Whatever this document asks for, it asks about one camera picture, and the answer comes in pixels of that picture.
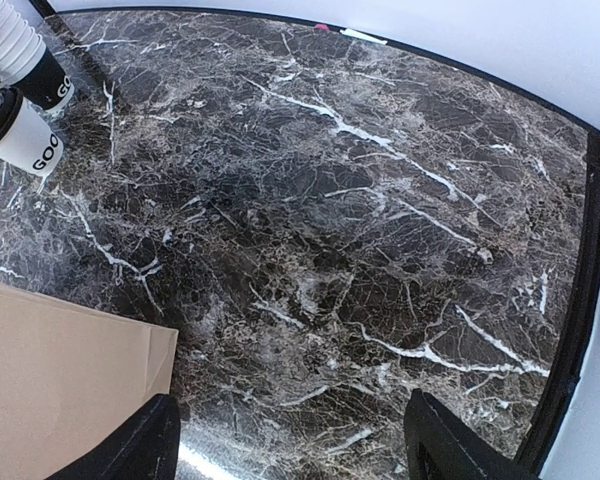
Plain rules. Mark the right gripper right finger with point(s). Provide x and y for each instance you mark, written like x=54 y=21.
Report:
x=440 y=446

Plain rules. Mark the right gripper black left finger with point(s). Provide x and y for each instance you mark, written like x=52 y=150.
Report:
x=145 y=446

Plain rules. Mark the brown paper bag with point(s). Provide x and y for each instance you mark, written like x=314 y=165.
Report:
x=70 y=376

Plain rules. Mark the white paper coffee cup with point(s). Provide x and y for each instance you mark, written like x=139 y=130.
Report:
x=29 y=143

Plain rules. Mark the stack of paper cups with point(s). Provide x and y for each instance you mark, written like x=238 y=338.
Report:
x=27 y=64

